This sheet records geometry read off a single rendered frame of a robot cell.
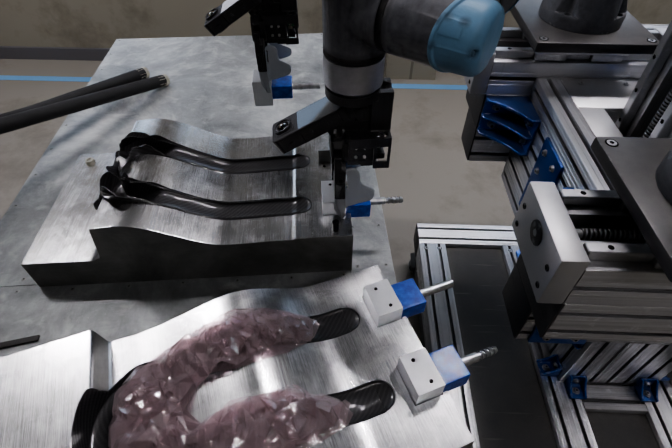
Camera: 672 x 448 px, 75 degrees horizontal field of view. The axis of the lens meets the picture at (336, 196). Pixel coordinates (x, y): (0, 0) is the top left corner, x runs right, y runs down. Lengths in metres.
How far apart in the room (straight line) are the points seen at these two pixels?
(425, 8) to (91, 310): 0.63
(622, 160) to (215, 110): 0.83
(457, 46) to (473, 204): 1.62
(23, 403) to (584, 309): 0.67
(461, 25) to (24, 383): 0.59
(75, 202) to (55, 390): 0.37
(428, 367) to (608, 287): 0.25
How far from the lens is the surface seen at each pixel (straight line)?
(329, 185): 0.70
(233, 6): 0.83
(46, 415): 0.60
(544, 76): 1.00
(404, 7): 0.47
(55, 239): 0.82
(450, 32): 0.45
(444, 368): 0.59
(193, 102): 1.16
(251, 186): 0.76
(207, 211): 0.73
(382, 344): 0.61
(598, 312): 0.68
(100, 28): 3.27
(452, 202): 2.02
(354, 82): 0.53
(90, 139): 1.12
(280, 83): 0.90
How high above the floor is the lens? 1.40
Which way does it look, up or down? 45 degrees down
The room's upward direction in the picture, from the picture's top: straight up
